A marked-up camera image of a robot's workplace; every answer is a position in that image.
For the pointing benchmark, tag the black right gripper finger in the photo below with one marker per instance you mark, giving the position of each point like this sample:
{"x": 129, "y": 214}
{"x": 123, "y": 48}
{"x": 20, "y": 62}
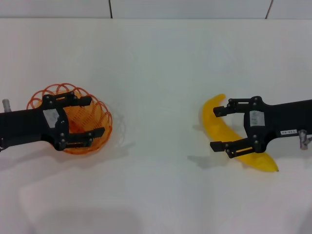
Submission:
{"x": 234, "y": 107}
{"x": 243, "y": 146}

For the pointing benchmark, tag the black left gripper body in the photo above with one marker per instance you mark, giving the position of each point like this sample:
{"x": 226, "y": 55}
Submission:
{"x": 26, "y": 124}

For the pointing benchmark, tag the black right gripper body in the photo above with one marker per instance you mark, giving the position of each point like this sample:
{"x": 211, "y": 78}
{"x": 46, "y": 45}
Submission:
{"x": 280, "y": 119}

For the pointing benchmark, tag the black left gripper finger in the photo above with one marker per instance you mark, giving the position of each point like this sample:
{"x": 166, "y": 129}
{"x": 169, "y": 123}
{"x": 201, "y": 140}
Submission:
{"x": 80, "y": 137}
{"x": 65, "y": 99}

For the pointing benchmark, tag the yellow plastic banana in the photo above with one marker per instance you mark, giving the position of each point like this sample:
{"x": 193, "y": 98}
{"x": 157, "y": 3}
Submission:
{"x": 221, "y": 132}

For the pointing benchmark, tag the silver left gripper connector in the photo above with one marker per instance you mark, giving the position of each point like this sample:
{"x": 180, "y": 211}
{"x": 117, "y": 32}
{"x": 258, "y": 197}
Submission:
{"x": 6, "y": 104}

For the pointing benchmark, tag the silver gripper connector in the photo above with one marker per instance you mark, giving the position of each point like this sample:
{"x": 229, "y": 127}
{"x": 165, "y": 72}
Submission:
{"x": 303, "y": 139}
{"x": 6, "y": 104}

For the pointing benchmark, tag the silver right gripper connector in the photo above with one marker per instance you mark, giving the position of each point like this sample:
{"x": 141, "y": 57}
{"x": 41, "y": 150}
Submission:
{"x": 303, "y": 139}

